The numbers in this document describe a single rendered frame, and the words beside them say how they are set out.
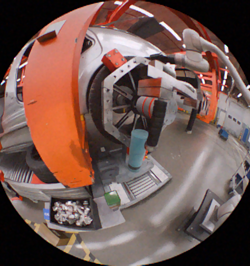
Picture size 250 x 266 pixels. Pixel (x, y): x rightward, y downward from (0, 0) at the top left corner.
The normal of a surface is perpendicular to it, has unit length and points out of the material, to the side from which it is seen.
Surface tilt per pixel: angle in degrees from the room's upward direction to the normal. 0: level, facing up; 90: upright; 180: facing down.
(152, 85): 90
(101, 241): 0
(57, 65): 90
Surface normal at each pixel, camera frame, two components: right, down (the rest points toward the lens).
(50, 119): 0.44, 0.43
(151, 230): 0.06, -0.89
